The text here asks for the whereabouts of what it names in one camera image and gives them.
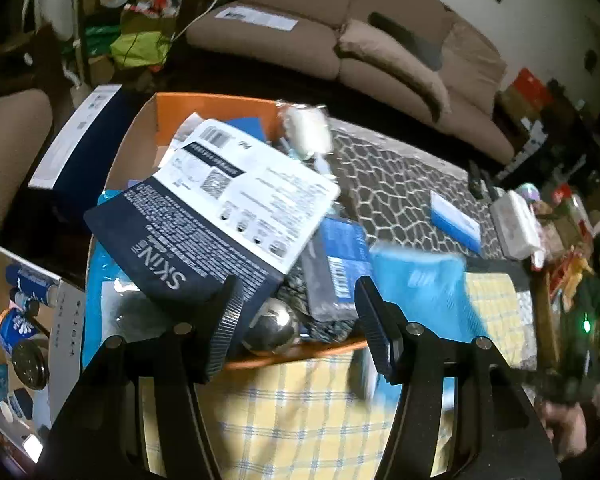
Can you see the brown sofa cushion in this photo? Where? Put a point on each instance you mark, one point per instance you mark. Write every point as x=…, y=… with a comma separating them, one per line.
x=375, y=64

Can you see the blue foil sachet pack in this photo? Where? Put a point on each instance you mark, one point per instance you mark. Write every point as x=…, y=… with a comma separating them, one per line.
x=333, y=260

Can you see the orange cardboard box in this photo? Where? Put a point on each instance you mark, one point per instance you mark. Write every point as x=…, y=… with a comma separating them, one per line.
x=145, y=143

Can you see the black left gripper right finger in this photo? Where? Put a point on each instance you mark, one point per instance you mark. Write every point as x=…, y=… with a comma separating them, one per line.
x=384, y=327

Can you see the blue white slim box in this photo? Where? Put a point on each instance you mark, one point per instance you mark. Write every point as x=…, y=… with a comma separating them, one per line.
x=446, y=217

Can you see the white open box with toiletries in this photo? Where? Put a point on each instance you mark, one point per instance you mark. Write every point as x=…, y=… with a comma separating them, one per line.
x=41, y=332

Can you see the grey hexagon pattern mat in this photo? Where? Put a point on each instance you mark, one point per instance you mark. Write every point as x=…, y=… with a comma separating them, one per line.
x=391, y=182

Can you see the green plastic bag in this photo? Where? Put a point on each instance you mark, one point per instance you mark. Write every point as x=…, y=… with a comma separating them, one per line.
x=140, y=49

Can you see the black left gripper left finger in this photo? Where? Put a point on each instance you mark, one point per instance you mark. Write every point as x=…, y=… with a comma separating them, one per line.
x=220, y=318

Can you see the navy skin care box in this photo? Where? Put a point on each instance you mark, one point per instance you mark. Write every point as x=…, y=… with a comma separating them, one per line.
x=224, y=204

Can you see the brown sofa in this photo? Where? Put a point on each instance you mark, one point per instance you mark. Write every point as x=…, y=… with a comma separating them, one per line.
x=224, y=56

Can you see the white cotton pads bag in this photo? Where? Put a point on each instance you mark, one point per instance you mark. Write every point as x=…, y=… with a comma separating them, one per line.
x=306, y=128

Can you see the yellow plaid tablecloth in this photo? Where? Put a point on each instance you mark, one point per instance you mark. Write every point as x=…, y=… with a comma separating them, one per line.
x=301, y=420

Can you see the blue shoelace package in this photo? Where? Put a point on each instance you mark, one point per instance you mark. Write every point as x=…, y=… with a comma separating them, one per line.
x=115, y=306

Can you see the shiny steel ball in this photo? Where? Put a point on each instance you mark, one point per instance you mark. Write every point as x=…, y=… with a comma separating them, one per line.
x=273, y=330

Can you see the person's right hand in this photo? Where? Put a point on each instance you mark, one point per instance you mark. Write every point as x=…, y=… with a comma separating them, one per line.
x=565, y=426

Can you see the long navy white box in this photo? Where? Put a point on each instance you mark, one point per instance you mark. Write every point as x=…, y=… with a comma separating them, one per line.
x=70, y=176

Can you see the brown armchair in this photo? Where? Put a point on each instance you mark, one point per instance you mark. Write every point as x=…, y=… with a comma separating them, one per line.
x=25, y=121

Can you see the blue rectangular product box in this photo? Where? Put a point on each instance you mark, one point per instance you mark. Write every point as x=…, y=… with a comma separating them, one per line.
x=251, y=126

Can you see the blue mesh pouch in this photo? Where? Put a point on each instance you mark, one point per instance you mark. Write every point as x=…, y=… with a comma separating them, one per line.
x=429, y=288

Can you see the white paper sheet on sofa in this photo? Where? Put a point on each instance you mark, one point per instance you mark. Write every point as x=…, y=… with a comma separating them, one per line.
x=245, y=14

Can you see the white tissue box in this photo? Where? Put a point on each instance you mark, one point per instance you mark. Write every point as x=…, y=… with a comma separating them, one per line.
x=516, y=226

